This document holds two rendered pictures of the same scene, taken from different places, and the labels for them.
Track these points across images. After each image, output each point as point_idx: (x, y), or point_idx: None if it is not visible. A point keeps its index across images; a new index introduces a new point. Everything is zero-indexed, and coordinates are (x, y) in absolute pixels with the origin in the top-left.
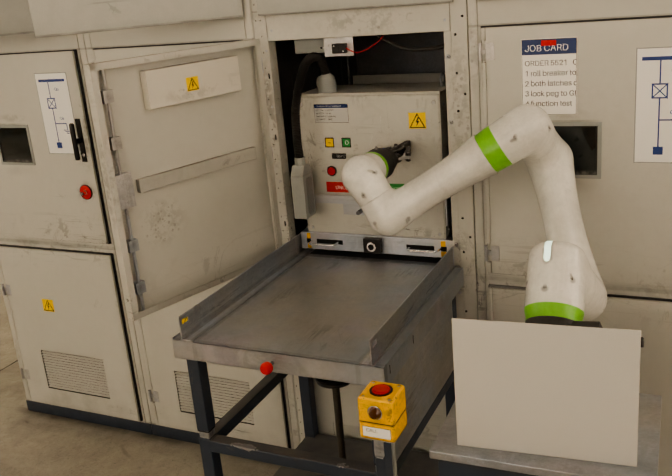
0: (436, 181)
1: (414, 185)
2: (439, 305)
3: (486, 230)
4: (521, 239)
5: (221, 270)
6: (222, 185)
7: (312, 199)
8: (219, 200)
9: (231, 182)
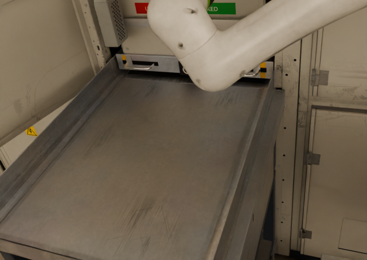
0: (285, 21)
1: (252, 27)
2: (271, 149)
3: (314, 53)
4: (356, 63)
5: (37, 106)
6: (17, 19)
7: (122, 24)
8: (17, 36)
9: (28, 13)
